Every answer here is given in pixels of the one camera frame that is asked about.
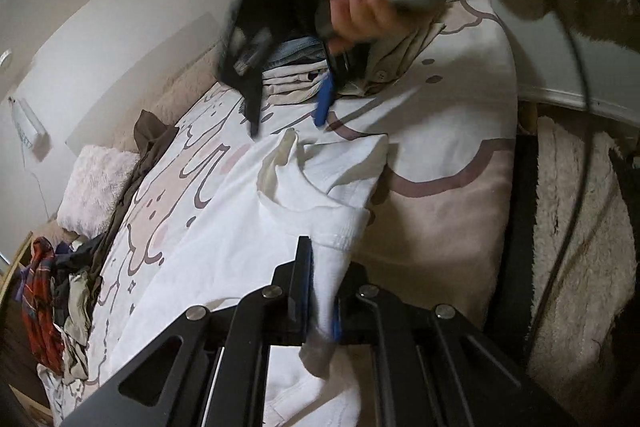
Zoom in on dark brown garment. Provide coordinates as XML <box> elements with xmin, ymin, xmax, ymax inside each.
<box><xmin>89</xmin><ymin>109</ymin><xmax>178</xmax><ymax>291</ymax></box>

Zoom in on folded blue jeans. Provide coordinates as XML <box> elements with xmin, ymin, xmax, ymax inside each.
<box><xmin>264</xmin><ymin>37</ymin><xmax>326</xmax><ymax>70</ymax></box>

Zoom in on white t-shirt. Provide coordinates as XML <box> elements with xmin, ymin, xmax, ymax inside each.
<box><xmin>111</xmin><ymin>130</ymin><xmax>388</xmax><ymax>426</ymax></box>

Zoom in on folded beige trousers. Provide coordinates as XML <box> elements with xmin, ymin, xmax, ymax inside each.
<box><xmin>262</xmin><ymin>20</ymin><xmax>446</xmax><ymax>105</ymax></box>

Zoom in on red plaid shirt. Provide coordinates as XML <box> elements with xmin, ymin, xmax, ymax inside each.
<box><xmin>21</xmin><ymin>236</ymin><xmax>64</xmax><ymax>376</ymax></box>

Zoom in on white fluffy pillow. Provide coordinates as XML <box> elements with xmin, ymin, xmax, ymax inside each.
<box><xmin>56</xmin><ymin>145</ymin><xmax>140</xmax><ymax>239</ymax></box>

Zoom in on olive khaki garment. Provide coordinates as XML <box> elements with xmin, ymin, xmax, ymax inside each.
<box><xmin>61</xmin><ymin>270</ymin><xmax>91</xmax><ymax>385</ymax></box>

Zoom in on black garment in pile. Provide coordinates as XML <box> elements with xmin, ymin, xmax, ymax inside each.
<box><xmin>51</xmin><ymin>233</ymin><xmax>106</xmax><ymax>327</ymax></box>

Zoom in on bear pattern bed blanket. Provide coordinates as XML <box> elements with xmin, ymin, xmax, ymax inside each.
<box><xmin>38</xmin><ymin>0</ymin><xmax>516</xmax><ymax>425</ymax></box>

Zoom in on beige rolled comforter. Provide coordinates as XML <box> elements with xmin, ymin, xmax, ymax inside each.
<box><xmin>103</xmin><ymin>43</ymin><xmax>219</xmax><ymax>152</ymax></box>

